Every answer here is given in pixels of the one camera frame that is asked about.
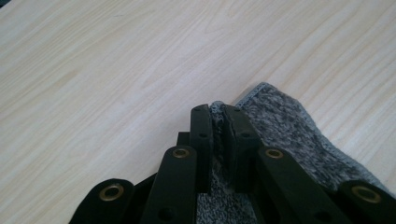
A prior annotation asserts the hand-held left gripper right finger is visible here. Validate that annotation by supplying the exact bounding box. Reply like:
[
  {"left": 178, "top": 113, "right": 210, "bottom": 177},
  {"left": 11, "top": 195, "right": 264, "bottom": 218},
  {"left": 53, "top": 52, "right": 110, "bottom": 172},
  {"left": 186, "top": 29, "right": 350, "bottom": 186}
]
[{"left": 221, "top": 104, "right": 263, "bottom": 194}]

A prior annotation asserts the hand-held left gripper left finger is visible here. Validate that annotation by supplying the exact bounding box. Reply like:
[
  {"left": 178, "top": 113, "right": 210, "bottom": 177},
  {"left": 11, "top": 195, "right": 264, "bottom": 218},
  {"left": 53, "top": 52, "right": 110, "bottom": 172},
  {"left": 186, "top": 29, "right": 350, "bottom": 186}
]
[{"left": 177, "top": 104, "right": 215, "bottom": 194}]

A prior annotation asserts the grey cloth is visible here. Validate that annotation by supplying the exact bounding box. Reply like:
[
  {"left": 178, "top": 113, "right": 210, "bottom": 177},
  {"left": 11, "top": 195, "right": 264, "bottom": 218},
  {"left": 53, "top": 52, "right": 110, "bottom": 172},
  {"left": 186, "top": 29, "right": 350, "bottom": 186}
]
[{"left": 195, "top": 81, "right": 396, "bottom": 224}]

